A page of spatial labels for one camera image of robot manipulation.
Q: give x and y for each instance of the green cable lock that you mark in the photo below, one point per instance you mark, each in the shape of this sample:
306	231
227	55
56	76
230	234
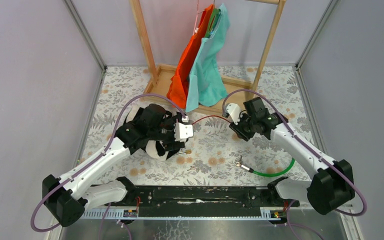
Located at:
268	173

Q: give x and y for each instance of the orange shirt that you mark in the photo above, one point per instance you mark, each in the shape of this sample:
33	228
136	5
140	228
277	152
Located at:
178	89

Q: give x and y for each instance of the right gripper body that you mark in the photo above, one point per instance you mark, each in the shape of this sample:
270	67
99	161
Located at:
245	128

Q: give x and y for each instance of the white slotted cable duct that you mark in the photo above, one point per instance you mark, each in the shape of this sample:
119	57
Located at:
196	212

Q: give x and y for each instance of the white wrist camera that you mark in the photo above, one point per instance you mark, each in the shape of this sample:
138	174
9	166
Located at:
183	129
233	111

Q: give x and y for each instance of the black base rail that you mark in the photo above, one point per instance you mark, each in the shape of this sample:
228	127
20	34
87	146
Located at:
156	196

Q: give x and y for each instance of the black white striped plush cloth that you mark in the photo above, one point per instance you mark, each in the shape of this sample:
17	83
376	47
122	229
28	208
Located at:
145	119

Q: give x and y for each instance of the green clothes hanger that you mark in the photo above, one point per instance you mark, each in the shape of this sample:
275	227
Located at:
212	22

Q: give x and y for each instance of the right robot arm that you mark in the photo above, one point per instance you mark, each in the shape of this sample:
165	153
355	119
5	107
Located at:
330	183

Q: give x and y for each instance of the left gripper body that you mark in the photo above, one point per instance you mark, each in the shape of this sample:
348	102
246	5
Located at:
167	134

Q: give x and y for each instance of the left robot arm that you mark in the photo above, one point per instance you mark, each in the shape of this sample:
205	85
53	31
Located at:
68	196

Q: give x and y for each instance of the wooden clothes rack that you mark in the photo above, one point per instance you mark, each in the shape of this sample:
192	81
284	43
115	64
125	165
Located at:
160	75

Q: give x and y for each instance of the small silver keys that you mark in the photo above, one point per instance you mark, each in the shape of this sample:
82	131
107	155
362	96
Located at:
192	168

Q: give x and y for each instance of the brass padlock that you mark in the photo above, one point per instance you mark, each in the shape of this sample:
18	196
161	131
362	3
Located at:
185	152

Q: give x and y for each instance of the pink clothes hanger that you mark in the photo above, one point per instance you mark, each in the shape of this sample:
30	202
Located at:
195	27

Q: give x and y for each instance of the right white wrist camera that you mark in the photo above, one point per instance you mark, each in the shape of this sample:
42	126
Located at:
233	111

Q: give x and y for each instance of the teal shirt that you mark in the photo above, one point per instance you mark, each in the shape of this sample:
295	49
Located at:
206	87

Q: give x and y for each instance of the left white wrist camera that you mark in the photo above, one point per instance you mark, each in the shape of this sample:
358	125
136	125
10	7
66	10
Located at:
183	129

